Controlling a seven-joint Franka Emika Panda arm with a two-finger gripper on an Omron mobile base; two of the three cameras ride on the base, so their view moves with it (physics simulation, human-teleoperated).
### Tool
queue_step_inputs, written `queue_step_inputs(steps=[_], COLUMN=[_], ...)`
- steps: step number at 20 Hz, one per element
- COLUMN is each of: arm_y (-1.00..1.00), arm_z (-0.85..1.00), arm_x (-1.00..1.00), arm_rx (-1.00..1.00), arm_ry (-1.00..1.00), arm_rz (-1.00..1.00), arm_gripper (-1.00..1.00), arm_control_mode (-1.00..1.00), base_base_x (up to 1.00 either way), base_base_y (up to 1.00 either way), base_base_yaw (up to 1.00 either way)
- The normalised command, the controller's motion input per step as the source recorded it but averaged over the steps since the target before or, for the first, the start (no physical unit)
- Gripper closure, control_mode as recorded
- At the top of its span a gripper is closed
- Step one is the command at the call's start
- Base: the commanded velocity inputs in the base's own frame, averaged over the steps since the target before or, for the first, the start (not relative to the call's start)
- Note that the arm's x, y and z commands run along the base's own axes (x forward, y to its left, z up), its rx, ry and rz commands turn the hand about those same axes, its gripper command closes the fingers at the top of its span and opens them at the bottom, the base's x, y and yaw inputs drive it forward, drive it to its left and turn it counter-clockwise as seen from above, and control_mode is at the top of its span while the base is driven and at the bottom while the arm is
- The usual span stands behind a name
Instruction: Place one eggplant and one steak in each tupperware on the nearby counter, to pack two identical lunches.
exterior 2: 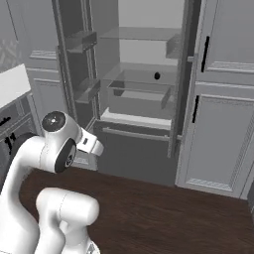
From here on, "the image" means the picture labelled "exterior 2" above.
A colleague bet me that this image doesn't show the grey open fridge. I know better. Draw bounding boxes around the grey open fridge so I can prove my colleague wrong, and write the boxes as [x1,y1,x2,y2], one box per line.
[51,0,202,187]

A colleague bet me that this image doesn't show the grey counter drawer front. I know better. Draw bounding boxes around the grey counter drawer front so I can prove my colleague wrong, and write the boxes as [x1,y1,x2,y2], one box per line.
[0,100,26,135]

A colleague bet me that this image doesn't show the long black cupboard handle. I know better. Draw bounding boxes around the long black cupboard handle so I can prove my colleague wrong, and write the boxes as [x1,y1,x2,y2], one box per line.
[200,35,211,73]

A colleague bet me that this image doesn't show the clear fridge crisper drawer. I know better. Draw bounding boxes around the clear fridge crisper drawer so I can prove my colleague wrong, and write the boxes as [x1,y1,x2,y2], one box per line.
[106,79,176,111]

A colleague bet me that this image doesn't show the tall grey cupboard door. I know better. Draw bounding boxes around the tall grey cupboard door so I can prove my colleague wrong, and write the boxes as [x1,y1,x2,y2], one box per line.
[175,81,254,200]

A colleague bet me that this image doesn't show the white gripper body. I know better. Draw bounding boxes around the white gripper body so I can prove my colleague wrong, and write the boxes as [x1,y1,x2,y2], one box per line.
[89,135,105,157]

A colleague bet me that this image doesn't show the grey freezer drawer handle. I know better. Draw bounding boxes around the grey freezer drawer handle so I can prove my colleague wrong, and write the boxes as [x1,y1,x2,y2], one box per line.
[101,127,172,143]

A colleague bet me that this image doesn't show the grey freezer drawer front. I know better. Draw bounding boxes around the grey freezer drawer front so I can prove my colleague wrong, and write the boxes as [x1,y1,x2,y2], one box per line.
[93,119,184,187]

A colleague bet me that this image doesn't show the short black cupboard handle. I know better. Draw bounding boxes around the short black cupboard handle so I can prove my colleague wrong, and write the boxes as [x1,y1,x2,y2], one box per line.
[191,94,200,124]

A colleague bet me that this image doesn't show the black counter cupboard handle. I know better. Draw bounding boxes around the black counter cupboard handle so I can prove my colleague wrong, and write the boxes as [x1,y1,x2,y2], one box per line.
[5,132,18,152]

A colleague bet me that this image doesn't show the black drawer handle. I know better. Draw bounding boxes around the black drawer handle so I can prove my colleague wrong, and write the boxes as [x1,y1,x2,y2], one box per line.
[0,116,12,128]

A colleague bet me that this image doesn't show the grey fridge door with bins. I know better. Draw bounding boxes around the grey fridge door with bins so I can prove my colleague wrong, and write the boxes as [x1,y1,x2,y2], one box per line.
[51,0,102,127]

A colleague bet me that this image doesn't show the short grey cupboard door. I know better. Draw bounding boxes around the short grey cupboard door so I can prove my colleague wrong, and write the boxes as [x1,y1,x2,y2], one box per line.
[194,0,254,86]

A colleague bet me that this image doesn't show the narrow grey fridge door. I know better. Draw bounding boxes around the narrow grey fridge door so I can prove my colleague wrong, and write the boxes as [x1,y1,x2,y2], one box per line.
[165,0,202,160]

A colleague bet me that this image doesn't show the grey tall cabinet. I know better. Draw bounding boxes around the grey tall cabinet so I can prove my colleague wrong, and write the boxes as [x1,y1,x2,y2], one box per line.
[5,0,71,137]

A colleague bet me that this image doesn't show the glass fridge shelf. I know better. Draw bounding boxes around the glass fridge shelf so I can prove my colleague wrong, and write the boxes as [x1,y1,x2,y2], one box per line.
[98,26,183,42]

